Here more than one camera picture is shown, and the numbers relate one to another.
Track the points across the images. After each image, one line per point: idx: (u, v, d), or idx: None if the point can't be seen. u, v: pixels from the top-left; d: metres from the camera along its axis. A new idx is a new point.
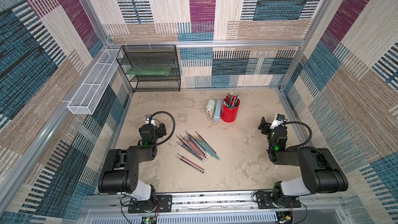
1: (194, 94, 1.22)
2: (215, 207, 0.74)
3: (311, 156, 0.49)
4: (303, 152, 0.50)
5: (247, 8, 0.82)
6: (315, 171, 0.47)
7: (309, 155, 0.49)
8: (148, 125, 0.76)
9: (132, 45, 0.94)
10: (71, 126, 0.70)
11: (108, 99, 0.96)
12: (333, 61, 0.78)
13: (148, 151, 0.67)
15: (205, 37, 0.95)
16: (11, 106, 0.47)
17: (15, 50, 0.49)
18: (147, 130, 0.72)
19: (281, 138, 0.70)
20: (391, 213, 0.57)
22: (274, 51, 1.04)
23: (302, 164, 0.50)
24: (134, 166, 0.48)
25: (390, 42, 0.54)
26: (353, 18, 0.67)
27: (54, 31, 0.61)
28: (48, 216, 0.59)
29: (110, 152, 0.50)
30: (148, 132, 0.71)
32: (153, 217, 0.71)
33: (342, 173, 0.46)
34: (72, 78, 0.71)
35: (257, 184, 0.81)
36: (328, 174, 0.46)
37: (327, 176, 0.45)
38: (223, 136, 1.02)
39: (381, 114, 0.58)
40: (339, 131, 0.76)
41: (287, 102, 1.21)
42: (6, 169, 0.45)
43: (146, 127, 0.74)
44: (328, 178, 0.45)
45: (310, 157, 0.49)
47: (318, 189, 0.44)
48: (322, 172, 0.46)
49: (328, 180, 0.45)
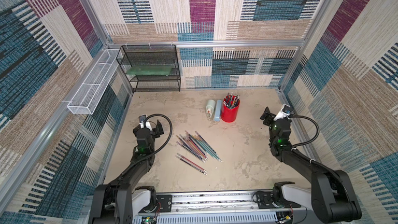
1: (194, 94, 1.22)
2: (215, 207, 0.74)
3: (326, 185, 0.43)
4: (318, 180, 0.44)
5: (247, 8, 0.82)
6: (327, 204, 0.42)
7: (326, 183, 0.43)
8: (144, 129, 0.68)
9: (132, 45, 0.94)
10: (71, 126, 0.70)
11: (108, 99, 0.98)
12: (333, 61, 0.78)
13: (145, 163, 0.61)
15: (205, 37, 0.95)
16: (11, 106, 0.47)
17: (15, 50, 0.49)
18: (142, 138, 0.64)
19: (284, 131, 0.64)
20: (391, 213, 0.56)
22: (274, 51, 1.04)
23: (315, 190, 0.45)
24: (126, 209, 0.42)
25: (390, 42, 0.54)
26: (353, 18, 0.67)
27: (54, 31, 0.61)
28: (48, 216, 0.59)
29: (97, 191, 0.43)
30: (144, 139, 0.64)
32: (153, 217, 0.71)
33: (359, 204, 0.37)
34: (72, 78, 0.71)
35: (257, 184, 0.81)
36: (342, 208, 0.42)
37: (339, 210, 0.41)
38: (224, 136, 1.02)
39: (381, 114, 0.58)
40: (339, 131, 0.76)
41: (287, 102, 1.21)
42: (7, 169, 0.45)
43: (141, 133, 0.66)
44: (341, 213, 0.41)
45: (325, 186, 0.43)
47: (329, 222, 0.41)
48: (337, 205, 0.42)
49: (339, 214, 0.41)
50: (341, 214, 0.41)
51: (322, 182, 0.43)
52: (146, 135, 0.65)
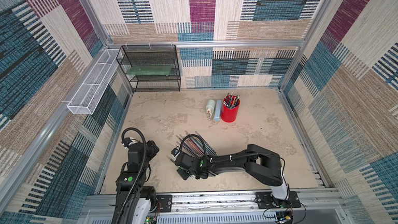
1: (194, 94, 1.22)
2: (215, 207, 0.74)
3: (257, 166, 0.48)
4: (252, 168, 0.47)
5: (247, 8, 0.82)
6: (268, 175, 0.47)
7: (256, 166, 0.48)
8: (136, 145, 0.60)
9: (132, 45, 0.93)
10: (71, 125, 0.70)
11: (108, 99, 0.96)
12: (334, 61, 0.77)
13: (136, 194, 0.52)
15: (205, 37, 0.95)
16: (11, 106, 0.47)
17: (15, 50, 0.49)
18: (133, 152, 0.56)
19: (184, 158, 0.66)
20: (391, 213, 0.57)
22: (274, 51, 1.04)
23: (259, 176, 0.49)
24: None
25: (390, 42, 0.54)
26: (353, 18, 0.67)
27: (54, 31, 0.61)
28: (48, 216, 0.59)
29: None
30: (134, 153, 0.56)
32: (153, 217, 0.71)
33: (272, 160, 0.51)
34: (72, 78, 0.71)
35: (257, 184, 0.81)
36: (270, 171, 0.48)
37: (271, 171, 0.48)
38: (224, 137, 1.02)
39: (381, 114, 0.58)
40: (339, 131, 0.76)
41: (287, 102, 1.21)
42: (7, 169, 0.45)
43: (133, 149, 0.58)
44: (274, 173, 0.48)
45: (257, 167, 0.47)
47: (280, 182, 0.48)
48: (273, 168, 0.49)
49: (274, 173, 0.49)
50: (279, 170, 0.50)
51: (254, 165, 0.48)
52: (136, 151, 0.56)
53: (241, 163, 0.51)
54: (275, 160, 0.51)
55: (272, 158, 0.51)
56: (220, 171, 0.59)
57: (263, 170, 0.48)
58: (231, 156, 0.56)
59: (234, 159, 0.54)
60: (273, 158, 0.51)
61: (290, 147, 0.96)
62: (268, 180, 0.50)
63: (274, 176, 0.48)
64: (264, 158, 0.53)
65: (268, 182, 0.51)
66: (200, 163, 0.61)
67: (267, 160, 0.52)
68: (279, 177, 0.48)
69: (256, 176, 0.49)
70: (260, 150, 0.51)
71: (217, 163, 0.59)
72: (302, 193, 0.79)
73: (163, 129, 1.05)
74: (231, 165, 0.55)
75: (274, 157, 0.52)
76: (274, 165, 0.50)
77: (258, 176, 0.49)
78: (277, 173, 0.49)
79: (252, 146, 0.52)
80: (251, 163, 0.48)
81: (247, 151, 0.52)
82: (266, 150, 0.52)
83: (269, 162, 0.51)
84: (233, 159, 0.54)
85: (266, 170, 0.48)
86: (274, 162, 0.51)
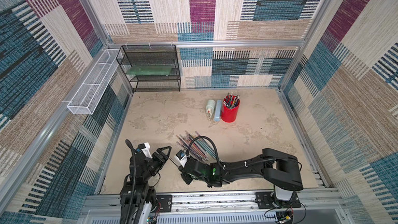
1: (194, 94, 1.22)
2: (215, 207, 0.74)
3: (275, 171, 0.45)
4: (270, 174, 0.45)
5: (247, 8, 0.82)
6: (287, 180, 0.45)
7: (274, 171, 0.45)
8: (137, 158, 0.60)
9: (132, 45, 0.93)
10: (71, 125, 0.70)
11: (108, 99, 0.96)
12: (334, 61, 0.77)
13: (140, 206, 0.55)
15: (205, 37, 0.95)
16: (11, 106, 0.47)
17: (15, 50, 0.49)
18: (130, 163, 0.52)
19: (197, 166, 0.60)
20: (391, 213, 0.57)
22: (274, 51, 1.04)
23: (279, 182, 0.46)
24: None
25: (390, 42, 0.54)
26: (353, 18, 0.67)
27: (54, 31, 0.61)
28: (48, 216, 0.59)
29: None
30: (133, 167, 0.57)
32: (153, 217, 0.71)
33: (289, 164, 0.48)
34: (72, 78, 0.71)
35: (257, 184, 0.81)
36: (288, 176, 0.45)
37: (289, 176, 0.45)
38: (224, 137, 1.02)
39: (381, 114, 0.58)
40: (339, 131, 0.76)
41: (287, 102, 1.21)
42: (7, 169, 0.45)
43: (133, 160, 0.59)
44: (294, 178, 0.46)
45: (275, 173, 0.45)
47: (300, 186, 0.45)
48: (293, 173, 0.47)
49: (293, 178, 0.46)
50: (298, 173, 0.47)
51: (274, 171, 0.45)
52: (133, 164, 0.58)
53: (258, 169, 0.48)
54: (293, 164, 0.48)
55: (290, 162, 0.49)
56: (235, 179, 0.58)
57: (281, 175, 0.45)
58: (247, 163, 0.53)
59: (250, 166, 0.51)
60: (290, 162, 0.49)
61: (290, 147, 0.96)
62: (288, 185, 0.47)
63: (295, 181, 0.45)
64: (280, 163, 0.50)
65: (289, 187, 0.48)
66: (213, 171, 0.63)
67: (284, 164, 0.49)
68: (300, 181, 0.46)
69: (275, 182, 0.47)
70: (276, 154, 0.49)
71: (230, 171, 0.56)
72: (302, 193, 0.79)
73: (163, 129, 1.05)
74: (246, 171, 0.52)
75: (292, 160, 0.49)
76: (293, 168, 0.48)
77: (278, 181, 0.46)
78: (298, 178, 0.46)
79: (267, 151, 0.49)
80: (269, 169, 0.46)
81: (263, 156, 0.50)
82: (283, 153, 0.49)
83: (287, 166, 0.48)
84: (249, 165, 0.52)
85: (285, 176, 0.45)
86: (292, 165, 0.48)
